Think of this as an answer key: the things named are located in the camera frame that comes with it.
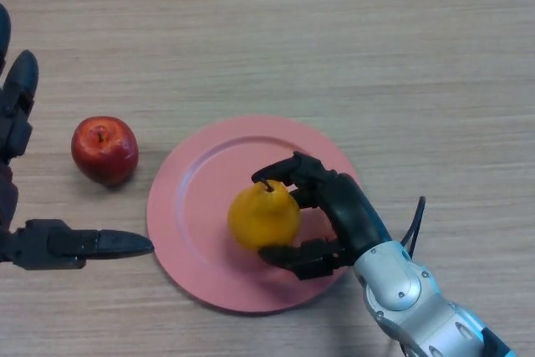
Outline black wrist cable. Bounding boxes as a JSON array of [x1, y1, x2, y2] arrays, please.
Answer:
[[400, 196, 426, 258]]

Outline yellow pear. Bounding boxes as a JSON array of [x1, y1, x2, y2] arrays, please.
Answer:
[[227, 180, 302, 249]]

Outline red apple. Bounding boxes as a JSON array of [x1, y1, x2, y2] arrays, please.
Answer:
[[70, 116, 140, 187]]

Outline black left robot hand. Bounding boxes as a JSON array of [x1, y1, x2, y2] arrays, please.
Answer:
[[0, 3, 155, 271]]

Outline pink round plate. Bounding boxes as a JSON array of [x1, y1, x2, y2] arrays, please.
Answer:
[[146, 114, 364, 315]]

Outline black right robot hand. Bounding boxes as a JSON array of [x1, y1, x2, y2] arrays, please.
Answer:
[[251, 150, 394, 282]]

